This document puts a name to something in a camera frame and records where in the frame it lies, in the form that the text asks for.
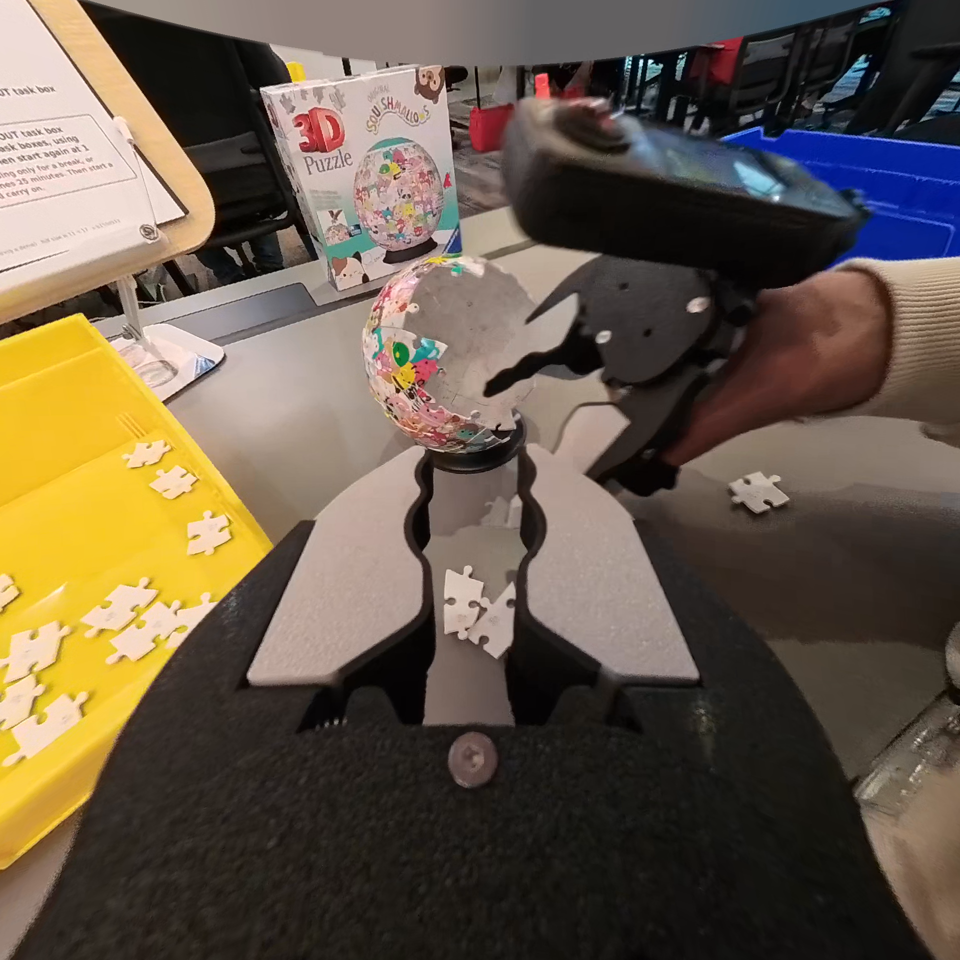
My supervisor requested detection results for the white stand base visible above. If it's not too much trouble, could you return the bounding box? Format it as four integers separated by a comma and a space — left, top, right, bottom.
113, 278, 228, 403

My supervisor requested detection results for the person's right forearm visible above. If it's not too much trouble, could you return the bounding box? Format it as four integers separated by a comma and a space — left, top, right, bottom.
833, 255, 960, 432

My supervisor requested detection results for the beige hoodie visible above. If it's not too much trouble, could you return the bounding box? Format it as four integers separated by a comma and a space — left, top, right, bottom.
855, 623, 960, 960

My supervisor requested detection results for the black office chair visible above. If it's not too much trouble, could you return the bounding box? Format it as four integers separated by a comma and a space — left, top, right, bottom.
90, 8, 304, 286

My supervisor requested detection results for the colourful puzzle ball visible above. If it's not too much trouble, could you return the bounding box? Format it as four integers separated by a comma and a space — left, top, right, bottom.
362, 255, 538, 454

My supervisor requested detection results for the black ball stand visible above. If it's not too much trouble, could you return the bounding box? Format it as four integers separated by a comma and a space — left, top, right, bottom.
417, 428, 531, 477

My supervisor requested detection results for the group of loose puzzle pieces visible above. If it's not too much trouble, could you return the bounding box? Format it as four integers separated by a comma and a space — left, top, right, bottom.
0, 435, 235, 769

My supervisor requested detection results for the person's right hand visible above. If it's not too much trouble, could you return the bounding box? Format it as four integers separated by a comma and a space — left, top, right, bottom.
657, 267, 897, 469

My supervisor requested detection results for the yellow plastic bin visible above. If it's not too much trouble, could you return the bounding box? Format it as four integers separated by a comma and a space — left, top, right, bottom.
0, 312, 276, 871

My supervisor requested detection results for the puzzle box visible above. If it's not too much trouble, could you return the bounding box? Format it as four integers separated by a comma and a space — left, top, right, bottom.
260, 65, 465, 294

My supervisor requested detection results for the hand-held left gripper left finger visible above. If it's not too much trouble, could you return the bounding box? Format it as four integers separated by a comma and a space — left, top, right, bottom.
245, 446, 433, 694

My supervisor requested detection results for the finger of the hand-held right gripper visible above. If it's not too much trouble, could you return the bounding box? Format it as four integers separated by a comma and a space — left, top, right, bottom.
537, 393, 637, 484
483, 285, 604, 400

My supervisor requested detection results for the blue plastic bin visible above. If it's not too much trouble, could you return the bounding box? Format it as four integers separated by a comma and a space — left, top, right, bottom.
720, 125, 960, 265

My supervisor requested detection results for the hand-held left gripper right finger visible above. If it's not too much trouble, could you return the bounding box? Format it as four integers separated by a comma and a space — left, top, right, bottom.
515, 444, 702, 691

